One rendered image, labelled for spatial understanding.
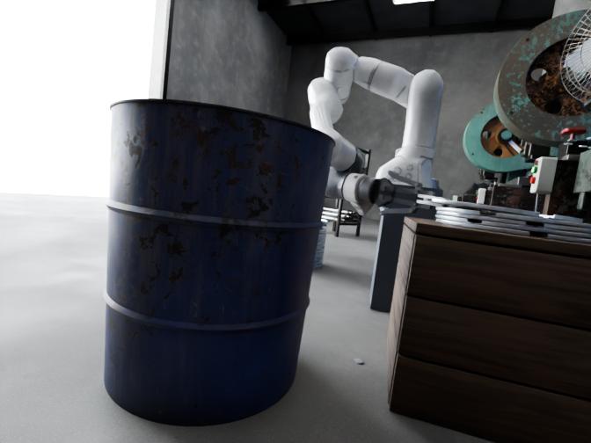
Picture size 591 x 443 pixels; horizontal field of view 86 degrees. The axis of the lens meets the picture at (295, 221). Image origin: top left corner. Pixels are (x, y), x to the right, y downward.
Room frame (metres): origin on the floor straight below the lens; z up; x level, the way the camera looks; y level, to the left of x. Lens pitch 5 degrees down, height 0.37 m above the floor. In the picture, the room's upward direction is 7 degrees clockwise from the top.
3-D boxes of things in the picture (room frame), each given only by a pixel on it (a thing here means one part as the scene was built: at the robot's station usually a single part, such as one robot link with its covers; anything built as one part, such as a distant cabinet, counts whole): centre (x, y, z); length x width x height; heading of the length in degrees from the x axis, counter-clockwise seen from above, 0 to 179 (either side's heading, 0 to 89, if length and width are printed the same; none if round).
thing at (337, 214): (3.45, -0.44, 0.47); 0.46 x 0.43 x 0.95; 48
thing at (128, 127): (0.65, 0.15, 0.24); 0.42 x 0.42 x 0.48
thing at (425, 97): (1.14, -0.40, 0.71); 0.18 x 0.11 x 0.25; 159
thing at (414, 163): (1.19, -0.37, 0.52); 0.22 x 0.19 x 0.14; 78
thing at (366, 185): (0.92, -0.23, 0.41); 0.09 x 0.07 x 0.08; 45
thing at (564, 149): (1.28, -1.04, 0.62); 0.10 x 0.06 x 0.20; 158
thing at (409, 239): (0.68, -0.45, 0.18); 0.40 x 0.38 x 0.35; 75
